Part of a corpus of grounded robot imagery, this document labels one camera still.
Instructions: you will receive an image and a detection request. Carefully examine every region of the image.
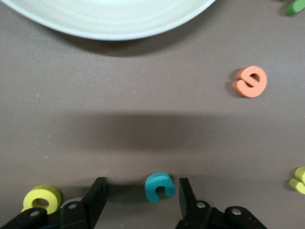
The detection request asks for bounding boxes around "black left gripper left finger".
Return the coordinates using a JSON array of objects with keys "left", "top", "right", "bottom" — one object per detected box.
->
[{"left": 0, "top": 177, "right": 107, "bottom": 229}]

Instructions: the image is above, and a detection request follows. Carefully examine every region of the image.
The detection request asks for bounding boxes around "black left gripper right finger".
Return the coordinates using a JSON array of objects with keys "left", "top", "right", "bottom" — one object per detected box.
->
[{"left": 175, "top": 177, "right": 270, "bottom": 229}]

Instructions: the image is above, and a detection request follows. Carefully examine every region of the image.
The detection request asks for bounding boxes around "teal foam letter c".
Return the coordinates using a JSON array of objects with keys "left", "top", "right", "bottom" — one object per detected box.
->
[{"left": 144, "top": 173, "right": 175, "bottom": 204}]

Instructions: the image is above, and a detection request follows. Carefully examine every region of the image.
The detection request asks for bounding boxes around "yellow foam letter d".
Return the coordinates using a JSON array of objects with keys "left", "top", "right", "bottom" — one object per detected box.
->
[{"left": 21, "top": 185, "right": 63, "bottom": 215}]

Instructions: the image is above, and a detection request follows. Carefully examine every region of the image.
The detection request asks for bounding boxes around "brown table cover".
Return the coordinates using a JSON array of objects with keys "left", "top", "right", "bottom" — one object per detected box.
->
[{"left": 0, "top": 0, "right": 305, "bottom": 229}]

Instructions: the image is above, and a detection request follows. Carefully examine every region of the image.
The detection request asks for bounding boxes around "yellow foam letter s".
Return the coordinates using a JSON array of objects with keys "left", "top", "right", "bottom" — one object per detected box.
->
[{"left": 289, "top": 166, "right": 305, "bottom": 194}]

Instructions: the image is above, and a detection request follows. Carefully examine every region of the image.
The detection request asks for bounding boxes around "orange foam letter e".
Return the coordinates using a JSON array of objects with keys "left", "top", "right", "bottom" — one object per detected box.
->
[{"left": 232, "top": 65, "right": 268, "bottom": 98}]

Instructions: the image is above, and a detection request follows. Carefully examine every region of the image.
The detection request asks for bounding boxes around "beige plate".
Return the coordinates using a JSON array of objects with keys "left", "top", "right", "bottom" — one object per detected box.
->
[{"left": 0, "top": 0, "right": 216, "bottom": 41}]

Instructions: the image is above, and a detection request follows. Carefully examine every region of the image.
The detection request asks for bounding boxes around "green foam letter u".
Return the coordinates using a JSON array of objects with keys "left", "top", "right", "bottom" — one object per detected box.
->
[{"left": 285, "top": 0, "right": 305, "bottom": 17}]

